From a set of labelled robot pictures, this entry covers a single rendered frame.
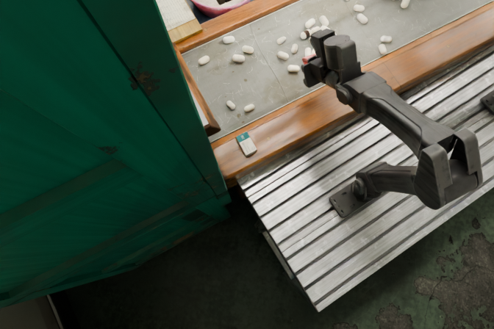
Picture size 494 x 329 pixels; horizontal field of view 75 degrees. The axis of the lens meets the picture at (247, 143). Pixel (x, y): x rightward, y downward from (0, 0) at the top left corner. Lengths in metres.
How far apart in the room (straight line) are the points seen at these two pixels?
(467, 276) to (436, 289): 0.17
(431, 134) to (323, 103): 0.40
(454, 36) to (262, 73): 0.60
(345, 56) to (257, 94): 0.33
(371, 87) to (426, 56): 0.44
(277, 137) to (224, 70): 0.27
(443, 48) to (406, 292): 1.12
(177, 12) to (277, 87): 0.39
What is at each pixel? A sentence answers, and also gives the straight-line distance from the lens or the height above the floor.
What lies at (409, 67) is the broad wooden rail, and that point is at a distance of 1.10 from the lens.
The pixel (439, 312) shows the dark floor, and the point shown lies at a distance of 1.87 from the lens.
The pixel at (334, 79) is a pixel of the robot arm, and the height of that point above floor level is 0.95.
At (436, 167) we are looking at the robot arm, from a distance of 0.61.
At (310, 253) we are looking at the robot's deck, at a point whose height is 0.67.
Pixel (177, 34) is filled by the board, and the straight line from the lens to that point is 1.05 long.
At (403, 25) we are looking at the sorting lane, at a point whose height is 0.74.
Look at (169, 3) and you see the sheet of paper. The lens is 1.12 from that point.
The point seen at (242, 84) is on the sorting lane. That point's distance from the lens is 0.99.
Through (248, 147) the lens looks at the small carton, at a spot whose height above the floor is 0.79.
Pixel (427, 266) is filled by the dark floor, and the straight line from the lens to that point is 1.84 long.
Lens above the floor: 1.62
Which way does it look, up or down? 74 degrees down
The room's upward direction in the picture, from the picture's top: 1 degrees clockwise
